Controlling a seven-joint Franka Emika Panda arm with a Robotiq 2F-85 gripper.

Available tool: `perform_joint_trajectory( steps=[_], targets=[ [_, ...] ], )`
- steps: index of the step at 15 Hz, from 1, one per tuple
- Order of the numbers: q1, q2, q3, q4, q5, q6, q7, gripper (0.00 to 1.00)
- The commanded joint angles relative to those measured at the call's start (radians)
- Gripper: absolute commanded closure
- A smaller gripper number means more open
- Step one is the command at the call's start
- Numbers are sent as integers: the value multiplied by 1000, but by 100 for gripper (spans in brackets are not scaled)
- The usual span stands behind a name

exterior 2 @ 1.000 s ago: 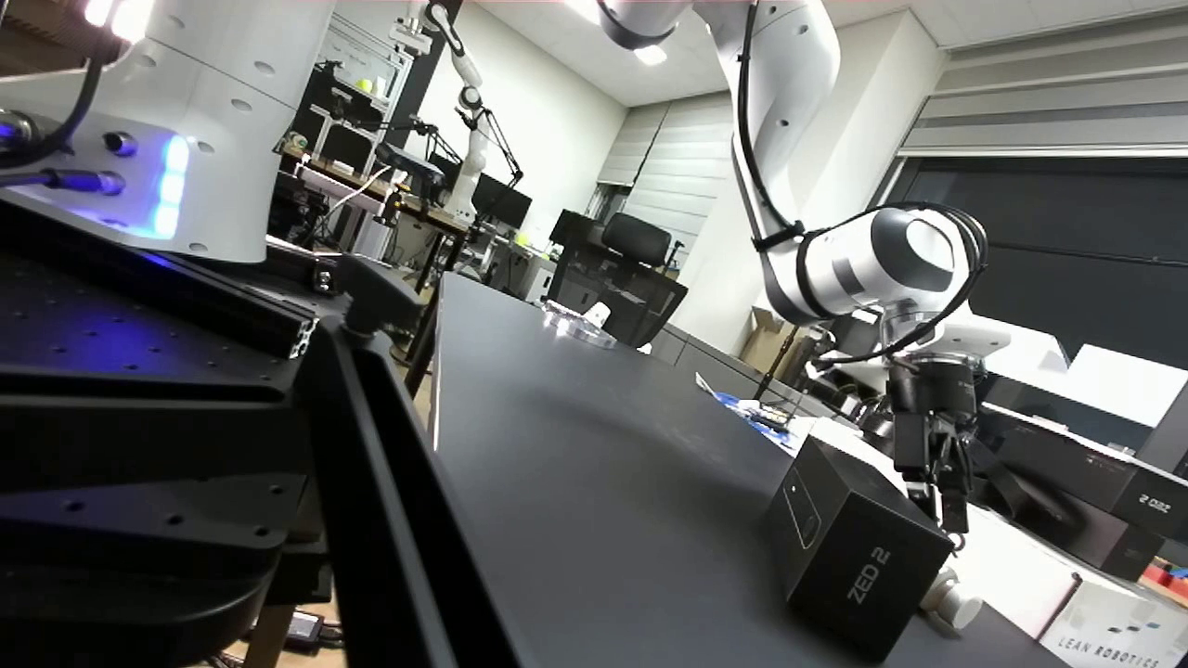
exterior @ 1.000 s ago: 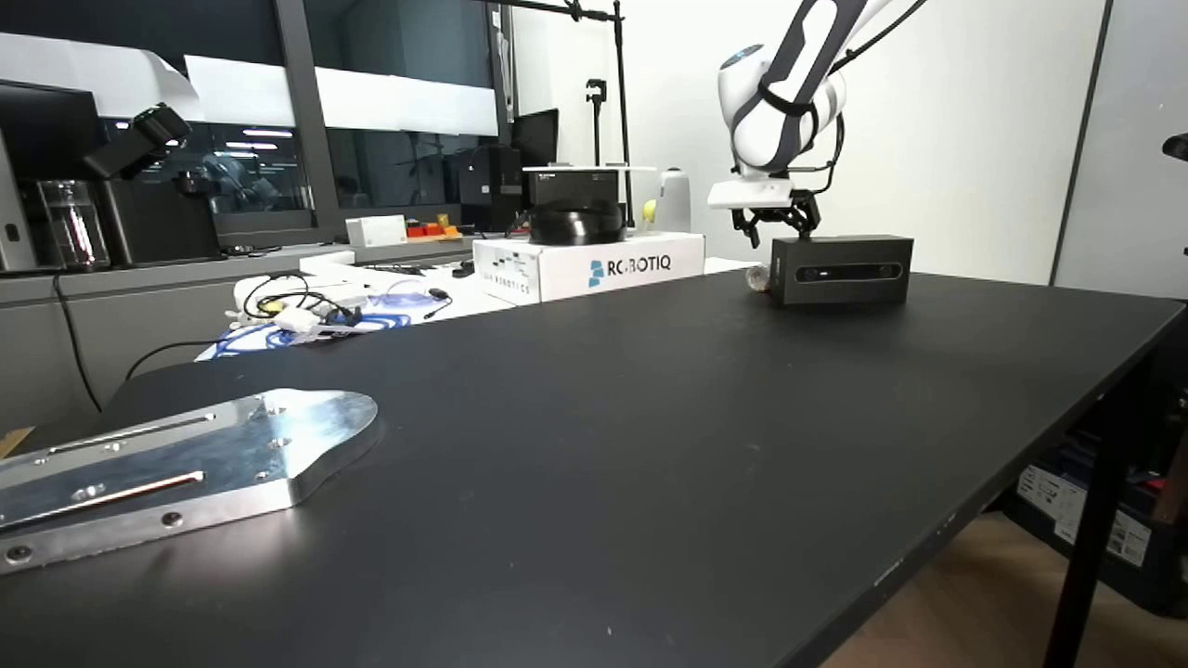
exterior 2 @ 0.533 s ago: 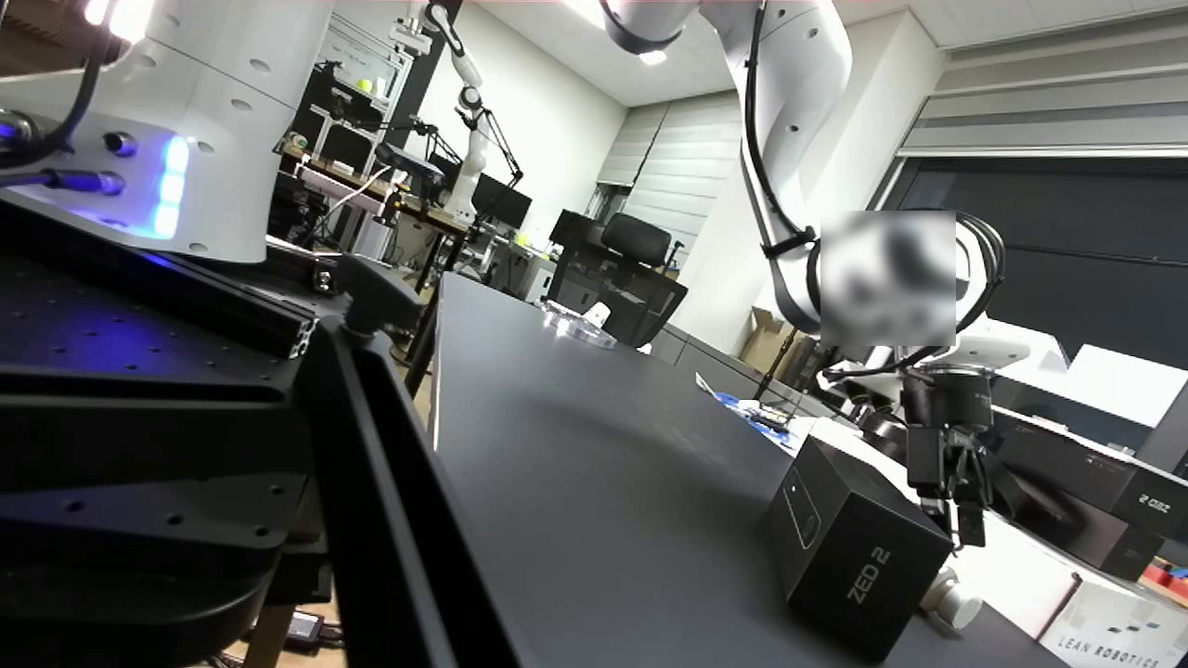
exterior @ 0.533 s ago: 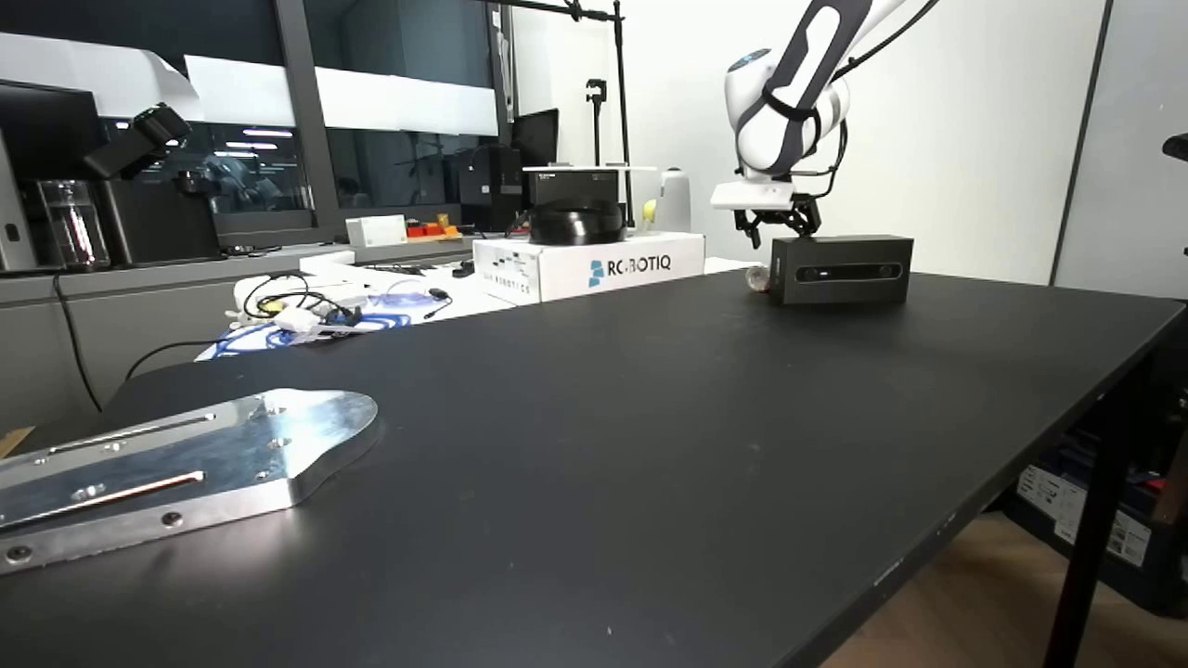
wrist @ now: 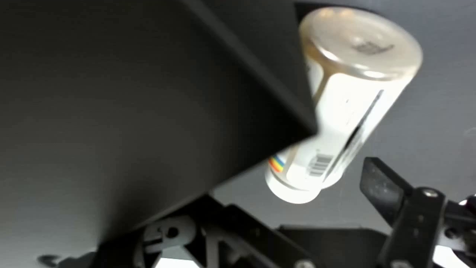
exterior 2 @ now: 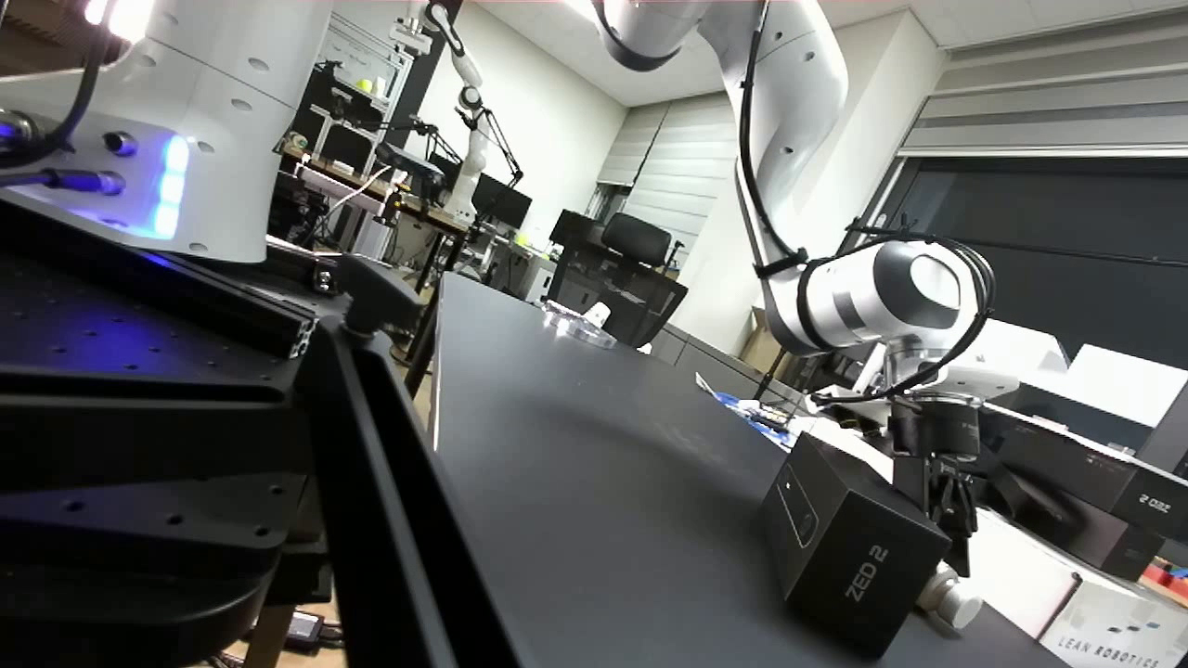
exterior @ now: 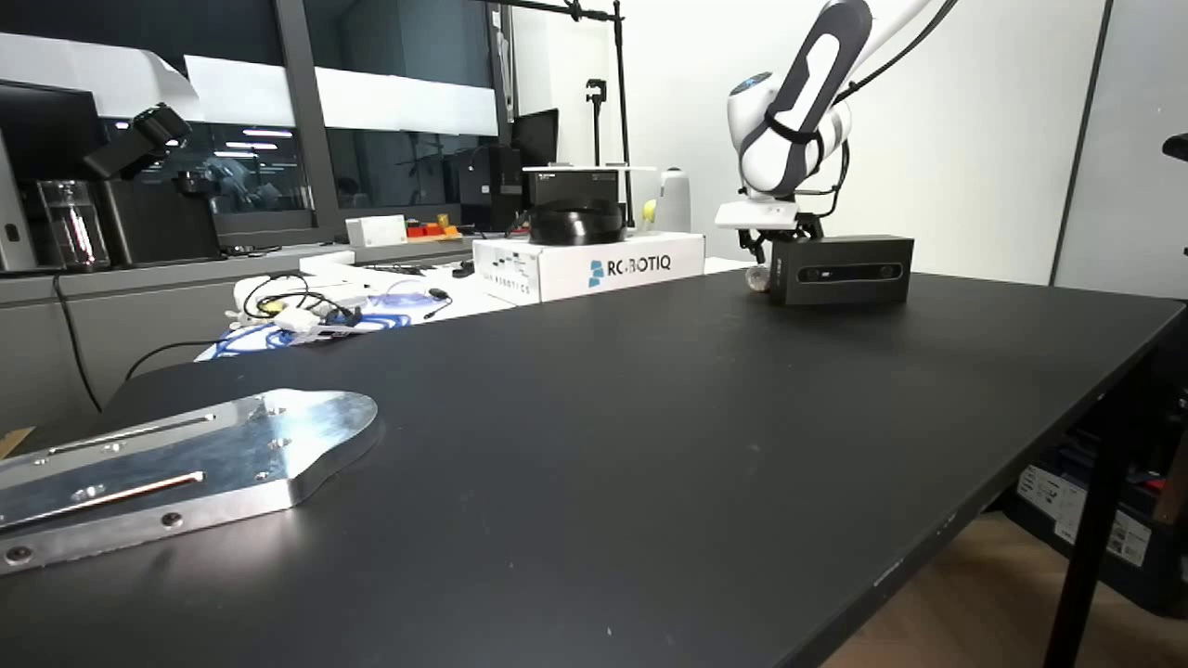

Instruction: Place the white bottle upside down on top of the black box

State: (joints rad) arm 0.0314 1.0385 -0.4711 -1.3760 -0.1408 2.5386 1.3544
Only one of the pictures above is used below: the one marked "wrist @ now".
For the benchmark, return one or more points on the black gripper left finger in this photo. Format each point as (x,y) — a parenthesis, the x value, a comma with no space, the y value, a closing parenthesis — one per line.
(238,238)

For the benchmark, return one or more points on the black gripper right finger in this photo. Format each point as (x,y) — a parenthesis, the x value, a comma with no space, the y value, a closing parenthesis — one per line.
(417,224)

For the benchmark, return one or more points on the white plastic bottle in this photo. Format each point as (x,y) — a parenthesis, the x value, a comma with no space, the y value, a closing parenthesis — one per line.
(347,99)

